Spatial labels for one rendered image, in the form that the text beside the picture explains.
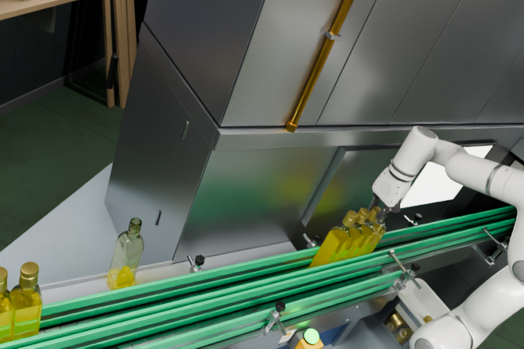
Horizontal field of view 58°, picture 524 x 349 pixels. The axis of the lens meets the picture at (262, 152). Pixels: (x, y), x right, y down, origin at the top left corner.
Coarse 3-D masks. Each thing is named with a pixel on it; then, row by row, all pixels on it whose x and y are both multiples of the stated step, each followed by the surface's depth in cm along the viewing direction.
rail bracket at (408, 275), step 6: (390, 252) 172; (396, 258) 172; (414, 264) 164; (408, 270) 167; (414, 270) 165; (408, 276) 166; (414, 276) 166; (402, 282) 169; (414, 282) 165; (402, 288) 169; (420, 288) 163
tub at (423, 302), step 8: (416, 280) 184; (408, 288) 184; (416, 288) 187; (424, 288) 185; (400, 296) 174; (408, 296) 186; (416, 296) 187; (424, 296) 184; (432, 296) 182; (408, 304) 172; (416, 304) 184; (424, 304) 184; (432, 304) 182; (440, 304) 179; (416, 312) 180; (424, 312) 182; (432, 312) 182; (440, 312) 179
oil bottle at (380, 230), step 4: (376, 224) 161; (380, 224) 162; (384, 224) 163; (376, 228) 161; (380, 228) 161; (384, 228) 162; (376, 232) 161; (380, 232) 162; (384, 232) 164; (376, 236) 162; (380, 236) 164; (372, 240) 163; (376, 240) 164; (368, 244) 164; (372, 244) 165; (376, 244) 166; (368, 248) 165; (372, 248) 167; (364, 252) 166; (368, 252) 168
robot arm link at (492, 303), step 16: (480, 288) 126; (496, 288) 121; (512, 288) 120; (464, 304) 135; (480, 304) 124; (496, 304) 121; (512, 304) 119; (464, 320) 137; (480, 320) 126; (496, 320) 123; (480, 336) 134
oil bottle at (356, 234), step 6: (354, 228) 155; (360, 228) 156; (354, 234) 154; (360, 234) 156; (354, 240) 156; (348, 246) 157; (354, 246) 159; (342, 252) 158; (348, 252) 160; (342, 258) 161; (348, 258) 163
